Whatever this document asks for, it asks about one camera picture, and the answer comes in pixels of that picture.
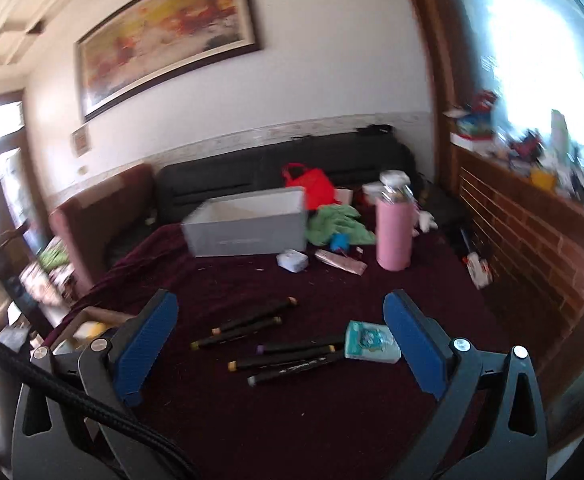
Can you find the dark wooden chair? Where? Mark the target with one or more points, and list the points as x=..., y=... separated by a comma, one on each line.
x=1, y=255

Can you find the black sofa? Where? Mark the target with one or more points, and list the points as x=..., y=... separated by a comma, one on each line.
x=231, y=170

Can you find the wooden window frame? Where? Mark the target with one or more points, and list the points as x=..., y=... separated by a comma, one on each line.
x=437, y=85

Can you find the red bag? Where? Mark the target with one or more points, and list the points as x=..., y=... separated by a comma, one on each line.
x=314, y=185

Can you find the colourful carton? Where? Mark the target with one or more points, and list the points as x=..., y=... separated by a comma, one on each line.
x=472, y=125

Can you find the maroon velvet blanket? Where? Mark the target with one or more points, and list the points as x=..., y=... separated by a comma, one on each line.
x=272, y=425

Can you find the purple capped black marker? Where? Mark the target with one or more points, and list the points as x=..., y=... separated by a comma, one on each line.
x=299, y=347

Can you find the small wall notice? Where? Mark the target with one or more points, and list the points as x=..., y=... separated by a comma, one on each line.
x=80, y=141

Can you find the pink thermos bottle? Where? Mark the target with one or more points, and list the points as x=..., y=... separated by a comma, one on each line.
x=394, y=235

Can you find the framed painting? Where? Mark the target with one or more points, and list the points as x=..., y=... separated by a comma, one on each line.
x=166, y=35

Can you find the small blue object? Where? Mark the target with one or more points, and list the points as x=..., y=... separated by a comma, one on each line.
x=341, y=243

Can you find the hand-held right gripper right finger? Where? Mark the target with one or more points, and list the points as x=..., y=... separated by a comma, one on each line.
x=412, y=345

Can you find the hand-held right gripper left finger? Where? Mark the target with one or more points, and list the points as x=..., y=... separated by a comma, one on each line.
x=141, y=350

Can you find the teal tissue packet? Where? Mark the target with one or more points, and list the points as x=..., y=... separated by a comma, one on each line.
x=372, y=342

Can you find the grey shoe box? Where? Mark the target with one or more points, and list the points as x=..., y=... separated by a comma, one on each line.
x=247, y=235

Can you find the white charger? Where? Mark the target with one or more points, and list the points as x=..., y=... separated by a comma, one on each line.
x=293, y=260

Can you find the cardboard box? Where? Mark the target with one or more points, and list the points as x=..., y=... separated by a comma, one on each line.
x=96, y=316

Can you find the maroon armchair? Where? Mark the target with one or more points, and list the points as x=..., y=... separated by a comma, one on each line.
x=101, y=210

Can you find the green cloth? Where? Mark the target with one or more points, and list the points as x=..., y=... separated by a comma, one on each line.
x=339, y=225

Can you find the green patterned cushion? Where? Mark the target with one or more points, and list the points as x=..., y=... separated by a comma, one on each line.
x=54, y=259

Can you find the white red packet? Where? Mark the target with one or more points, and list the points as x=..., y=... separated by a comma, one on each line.
x=477, y=270

